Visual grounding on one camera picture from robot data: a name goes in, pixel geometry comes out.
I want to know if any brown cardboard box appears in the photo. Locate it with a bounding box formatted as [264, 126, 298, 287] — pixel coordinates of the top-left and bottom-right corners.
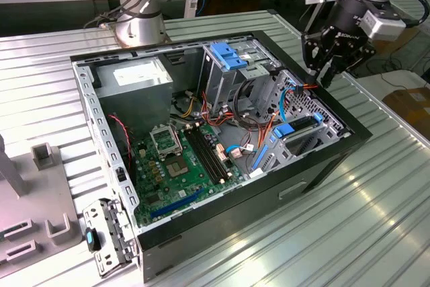
[382, 87, 430, 140]

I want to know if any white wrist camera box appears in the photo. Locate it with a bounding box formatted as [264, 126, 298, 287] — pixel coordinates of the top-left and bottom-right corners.
[361, 9, 408, 43]

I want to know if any red orange wire bundle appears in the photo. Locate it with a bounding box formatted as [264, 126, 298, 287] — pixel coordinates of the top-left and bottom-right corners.
[200, 90, 236, 130]

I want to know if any grey power supply unit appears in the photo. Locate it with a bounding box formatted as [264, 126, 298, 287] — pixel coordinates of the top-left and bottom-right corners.
[93, 56, 174, 136]

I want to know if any metal optical drive cage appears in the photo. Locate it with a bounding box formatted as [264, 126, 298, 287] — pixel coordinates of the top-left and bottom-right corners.
[198, 40, 282, 115]

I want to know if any metal card retention bracket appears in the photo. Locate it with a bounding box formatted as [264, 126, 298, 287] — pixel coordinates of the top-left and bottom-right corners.
[82, 198, 140, 278]

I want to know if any green motherboard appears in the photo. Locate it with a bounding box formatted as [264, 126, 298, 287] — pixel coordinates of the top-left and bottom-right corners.
[129, 122, 249, 228]

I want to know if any red black fan wire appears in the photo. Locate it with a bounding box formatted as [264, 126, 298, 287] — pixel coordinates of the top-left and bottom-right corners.
[107, 114, 134, 169]

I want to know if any blue expansion slot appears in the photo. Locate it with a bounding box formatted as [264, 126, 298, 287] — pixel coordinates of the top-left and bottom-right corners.
[149, 188, 205, 220]

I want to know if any hard disk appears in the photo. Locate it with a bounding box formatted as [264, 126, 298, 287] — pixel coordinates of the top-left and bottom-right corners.
[251, 114, 325, 171]

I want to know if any short blue wire pale plug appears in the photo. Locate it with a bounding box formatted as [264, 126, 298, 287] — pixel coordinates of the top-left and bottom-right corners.
[225, 145, 243, 159]

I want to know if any grey parts rack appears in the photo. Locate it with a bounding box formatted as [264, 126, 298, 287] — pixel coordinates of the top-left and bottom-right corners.
[0, 134, 85, 268]

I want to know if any blue black latch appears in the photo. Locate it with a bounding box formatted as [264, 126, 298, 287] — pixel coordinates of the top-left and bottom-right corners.
[83, 227, 101, 253]

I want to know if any black cable loop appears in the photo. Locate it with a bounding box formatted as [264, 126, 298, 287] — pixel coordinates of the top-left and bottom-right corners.
[234, 80, 266, 130]

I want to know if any metal socket cover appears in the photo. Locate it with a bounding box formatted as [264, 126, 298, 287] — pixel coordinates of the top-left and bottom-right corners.
[149, 125, 184, 159]

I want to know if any blue plastic drive latch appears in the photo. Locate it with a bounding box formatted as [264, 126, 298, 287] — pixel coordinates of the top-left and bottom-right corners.
[210, 42, 249, 71]

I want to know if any orange power wire black plug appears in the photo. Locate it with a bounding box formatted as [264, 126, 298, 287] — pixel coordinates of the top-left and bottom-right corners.
[255, 82, 319, 153]

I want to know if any blue data wire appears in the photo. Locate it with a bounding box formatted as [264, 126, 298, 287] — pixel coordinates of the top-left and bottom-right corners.
[279, 78, 300, 123]

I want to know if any black open PC case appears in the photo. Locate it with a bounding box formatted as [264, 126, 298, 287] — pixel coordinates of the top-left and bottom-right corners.
[69, 30, 374, 284]

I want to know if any metal disk bay cage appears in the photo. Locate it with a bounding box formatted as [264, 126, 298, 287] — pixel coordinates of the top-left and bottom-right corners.
[250, 70, 352, 177]

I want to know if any yellow black wire bundle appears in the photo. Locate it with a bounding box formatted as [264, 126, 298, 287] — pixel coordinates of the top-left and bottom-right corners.
[171, 90, 200, 120]

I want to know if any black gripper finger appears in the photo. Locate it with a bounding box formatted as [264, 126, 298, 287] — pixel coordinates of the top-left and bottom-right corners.
[300, 30, 337, 88]
[331, 42, 377, 89]

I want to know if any white side table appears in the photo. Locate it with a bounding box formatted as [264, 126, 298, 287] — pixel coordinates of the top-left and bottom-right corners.
[354, 70, 430, 103]

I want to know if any black RAM slot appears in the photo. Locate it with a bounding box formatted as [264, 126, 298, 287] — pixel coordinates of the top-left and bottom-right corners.
[183, 127, 223, 186]
[193, 125, 233, 181]

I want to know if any CPU socket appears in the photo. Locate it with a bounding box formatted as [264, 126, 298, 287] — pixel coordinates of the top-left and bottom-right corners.
[164, 154, 189, 179]

